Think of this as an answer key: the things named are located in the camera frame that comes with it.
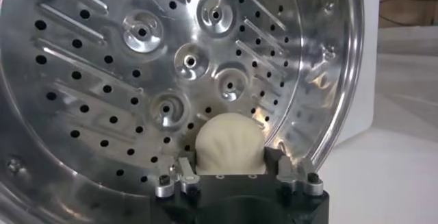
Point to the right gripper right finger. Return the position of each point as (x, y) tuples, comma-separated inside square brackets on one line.
[(291, 174)]

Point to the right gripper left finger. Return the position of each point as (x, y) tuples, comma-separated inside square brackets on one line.
[(188, 177)]

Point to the white steamed baozi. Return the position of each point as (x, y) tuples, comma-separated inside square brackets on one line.
[(229, 143)]

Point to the stainless perforated steamer basket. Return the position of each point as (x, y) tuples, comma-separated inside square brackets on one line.
[(102, 68)]

